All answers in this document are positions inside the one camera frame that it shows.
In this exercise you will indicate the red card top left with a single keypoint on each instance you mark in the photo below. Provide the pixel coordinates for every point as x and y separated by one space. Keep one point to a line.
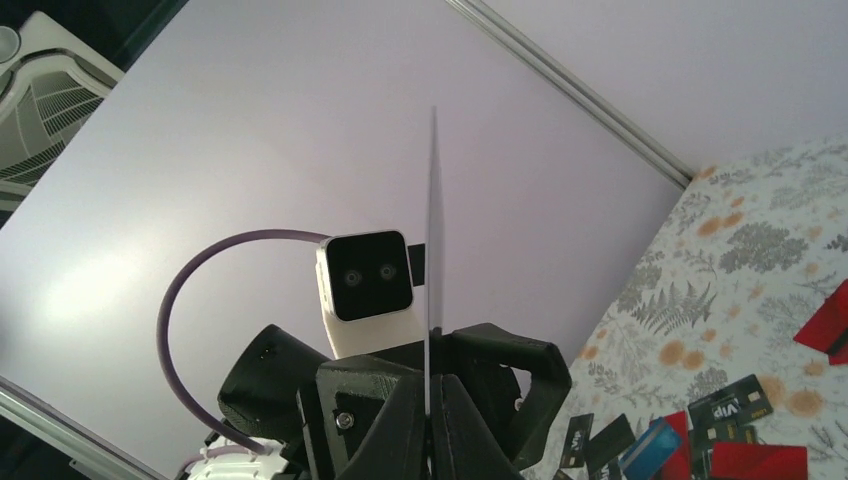
826 330

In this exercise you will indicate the blue card pile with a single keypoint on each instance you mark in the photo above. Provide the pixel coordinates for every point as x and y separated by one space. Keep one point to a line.
651 451

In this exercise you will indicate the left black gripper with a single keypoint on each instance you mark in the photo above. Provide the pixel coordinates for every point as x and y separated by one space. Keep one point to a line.
321 409

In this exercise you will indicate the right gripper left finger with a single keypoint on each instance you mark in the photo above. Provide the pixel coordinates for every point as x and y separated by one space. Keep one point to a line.
394 446

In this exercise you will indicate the black card upper pile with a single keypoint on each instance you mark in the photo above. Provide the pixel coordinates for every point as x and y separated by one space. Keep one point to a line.
743 401

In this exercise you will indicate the red card upper pile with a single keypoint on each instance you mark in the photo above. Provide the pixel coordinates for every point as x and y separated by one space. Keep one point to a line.
758 462

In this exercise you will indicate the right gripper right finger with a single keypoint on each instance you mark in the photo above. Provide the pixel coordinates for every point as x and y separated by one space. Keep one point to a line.
462 446

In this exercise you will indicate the floral table mat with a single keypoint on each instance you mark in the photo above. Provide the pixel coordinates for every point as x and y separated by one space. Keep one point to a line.
745 258

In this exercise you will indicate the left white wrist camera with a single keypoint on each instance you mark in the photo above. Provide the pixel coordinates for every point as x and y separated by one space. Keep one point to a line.
366 293

